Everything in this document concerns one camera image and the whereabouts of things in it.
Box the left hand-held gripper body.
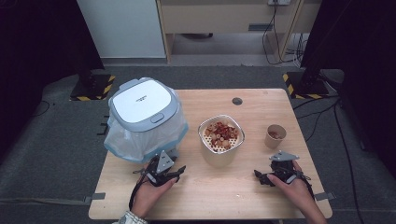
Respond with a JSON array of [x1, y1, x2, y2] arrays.
[[144, 150, 176, 188]]

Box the brown paper cup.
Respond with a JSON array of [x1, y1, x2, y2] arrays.
[[264, 124, 288, 150]]

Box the black curtain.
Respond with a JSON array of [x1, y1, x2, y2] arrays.
[[0, 0, 106, 162], [300, 0, 396, 178]]

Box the grey tape strip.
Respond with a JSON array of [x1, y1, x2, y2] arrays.
[[82, 192, 106, 205], [314, 191, 337, 202]]

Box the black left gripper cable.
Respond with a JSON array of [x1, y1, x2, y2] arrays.
[[128, 168, 149, 211]]

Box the person's right hand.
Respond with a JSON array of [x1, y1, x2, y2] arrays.
[[266, 160, 316, 213]]

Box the thin black floor cable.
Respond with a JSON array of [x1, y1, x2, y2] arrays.
[[32, 99, 51, 119]]

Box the white cabinet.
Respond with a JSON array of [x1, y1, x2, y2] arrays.
[[76, 0, 166, 59]]

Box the translucent plastic trash bag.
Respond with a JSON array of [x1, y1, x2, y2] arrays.
[[103, 92, 190, 165]]

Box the pile of red food scraps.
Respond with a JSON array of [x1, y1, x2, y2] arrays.
[[204, 120, 240, 148]]

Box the person's left hand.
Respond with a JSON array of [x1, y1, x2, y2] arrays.
[[130, 177, 179, 219]]

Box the striped stand base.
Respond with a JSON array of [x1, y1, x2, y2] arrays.
[[282, 71, 332, 100], [69, 73, 117, 102]]

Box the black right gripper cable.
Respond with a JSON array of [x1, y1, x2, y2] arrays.
[[295, 173, 316, 201]]

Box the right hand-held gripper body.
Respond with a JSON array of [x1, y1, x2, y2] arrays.
[[269, 150, 302, 185]]

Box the black floor cables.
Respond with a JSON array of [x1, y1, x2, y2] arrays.
[[291, 94, 366, 224]]

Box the black hanging cables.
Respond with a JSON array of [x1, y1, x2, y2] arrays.
[[261, 0, 310, 67]]

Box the white grey-blue trash can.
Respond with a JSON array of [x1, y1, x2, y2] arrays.
[[106, 77, 181, 161]]

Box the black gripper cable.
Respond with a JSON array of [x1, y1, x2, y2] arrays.
[[295, 173, 316, 201], [128, 168, 149, 211]]

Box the light wooden desk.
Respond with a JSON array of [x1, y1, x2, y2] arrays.
[[155, 0, 322, 64]]

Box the beige strainer container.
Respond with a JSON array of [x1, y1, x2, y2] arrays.
[[197, 114, 246, 169]]

